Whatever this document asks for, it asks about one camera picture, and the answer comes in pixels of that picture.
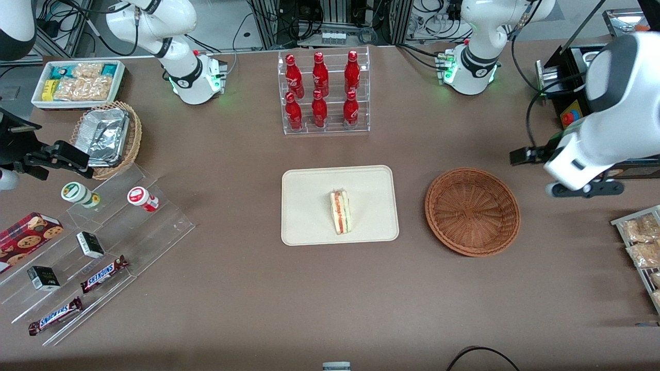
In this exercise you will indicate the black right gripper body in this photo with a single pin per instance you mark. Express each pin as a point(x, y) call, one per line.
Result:
point(11, 146)

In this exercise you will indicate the triangle sandwich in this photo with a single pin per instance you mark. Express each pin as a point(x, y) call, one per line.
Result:
point(340, 211)

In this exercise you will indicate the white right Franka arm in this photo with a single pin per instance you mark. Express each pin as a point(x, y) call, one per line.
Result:
point(191, 77)

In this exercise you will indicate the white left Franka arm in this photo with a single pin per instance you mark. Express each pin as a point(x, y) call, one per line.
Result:
point(479, 67)

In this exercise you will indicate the tan wicker basket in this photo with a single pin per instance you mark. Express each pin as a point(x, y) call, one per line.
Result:
point(135, 134)

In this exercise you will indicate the round brown wicker basket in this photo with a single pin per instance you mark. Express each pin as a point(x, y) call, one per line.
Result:
point(472, 211)

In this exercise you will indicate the tray of packaged crackers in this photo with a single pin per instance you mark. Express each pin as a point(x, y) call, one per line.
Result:
point(619, 222)

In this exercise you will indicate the silver metal tray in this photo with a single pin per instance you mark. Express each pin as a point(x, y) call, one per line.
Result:
point(621, 21)

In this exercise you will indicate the cream plastic tray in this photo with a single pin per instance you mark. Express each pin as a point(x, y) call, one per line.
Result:
point(304, 206)

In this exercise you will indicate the green lid yogurt cup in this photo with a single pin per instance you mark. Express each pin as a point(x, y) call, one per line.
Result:
point(75, 192)

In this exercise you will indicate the silver foil container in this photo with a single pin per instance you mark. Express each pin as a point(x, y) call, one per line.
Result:
point(105, 134)

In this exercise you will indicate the white rectangular snack bin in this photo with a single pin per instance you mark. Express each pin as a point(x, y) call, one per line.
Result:
point(37, 102)

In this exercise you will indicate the yellow snack packet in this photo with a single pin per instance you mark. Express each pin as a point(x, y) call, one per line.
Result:
point(49, 90)

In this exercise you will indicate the red cookie box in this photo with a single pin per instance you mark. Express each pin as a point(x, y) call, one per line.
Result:
point(26, 234)

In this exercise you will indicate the large clear cracker bag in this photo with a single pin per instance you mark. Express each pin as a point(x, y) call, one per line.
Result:
point(82, 88)

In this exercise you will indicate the black machine with yellow panel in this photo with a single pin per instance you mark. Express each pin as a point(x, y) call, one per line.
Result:
point(570, 72)

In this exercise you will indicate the teal snack packet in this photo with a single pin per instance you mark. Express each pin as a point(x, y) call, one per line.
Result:
point(109, 69)
point(61, 72)

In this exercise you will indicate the red lid yogurt cup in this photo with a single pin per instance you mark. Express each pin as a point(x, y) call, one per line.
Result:
point(140, 198)

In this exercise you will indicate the small clear cracker bag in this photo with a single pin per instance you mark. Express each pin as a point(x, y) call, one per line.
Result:
point(87, 70)

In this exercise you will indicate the small black box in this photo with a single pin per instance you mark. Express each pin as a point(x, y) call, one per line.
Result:
point(90, 245)
point(44, 278)

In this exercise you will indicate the clear bag of pastries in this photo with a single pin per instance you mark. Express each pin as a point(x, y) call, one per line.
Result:
point(656, 280)
point(644, 255)
point(657, 298)
point(642, 229)

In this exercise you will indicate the clear acrylic stepped display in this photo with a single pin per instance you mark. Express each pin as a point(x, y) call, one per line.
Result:
point(165, 226)

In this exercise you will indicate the Snickers chocolate bar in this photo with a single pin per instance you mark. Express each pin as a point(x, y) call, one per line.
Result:
point(55, 316)
point(103, 274)

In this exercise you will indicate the red cola bottle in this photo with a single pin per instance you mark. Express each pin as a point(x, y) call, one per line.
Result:
point(319, 112)
point(352, 74)
point(293, 113)
point(294, 77)
point(350, 111)
point(320, 76)

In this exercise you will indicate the clear acrylic bottle rack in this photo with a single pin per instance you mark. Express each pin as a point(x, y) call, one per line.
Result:
point(332, 130)

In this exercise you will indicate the white power strip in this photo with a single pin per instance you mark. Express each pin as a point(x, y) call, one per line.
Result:
point(333, 38)

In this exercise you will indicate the left wrist camera mount bar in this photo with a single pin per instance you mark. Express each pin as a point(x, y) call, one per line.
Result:
point(559, 190)

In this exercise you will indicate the aluminium frame rack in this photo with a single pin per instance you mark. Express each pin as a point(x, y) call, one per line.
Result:
point(268, 23)

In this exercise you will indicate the grey camera stand top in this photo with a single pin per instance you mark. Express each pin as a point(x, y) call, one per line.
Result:
point(336, 366)

